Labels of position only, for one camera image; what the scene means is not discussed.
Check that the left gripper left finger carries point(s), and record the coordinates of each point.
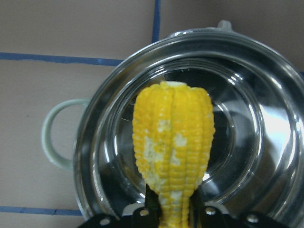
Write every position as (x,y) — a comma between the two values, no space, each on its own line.
(137,215)

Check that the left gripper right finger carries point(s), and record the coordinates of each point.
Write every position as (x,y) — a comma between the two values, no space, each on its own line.
(212,215)

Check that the yellow corn cob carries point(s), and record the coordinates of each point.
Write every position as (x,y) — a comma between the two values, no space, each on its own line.
(173,130)

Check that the pale green cooking pot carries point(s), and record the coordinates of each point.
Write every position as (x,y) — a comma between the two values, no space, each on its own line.
(257,157)

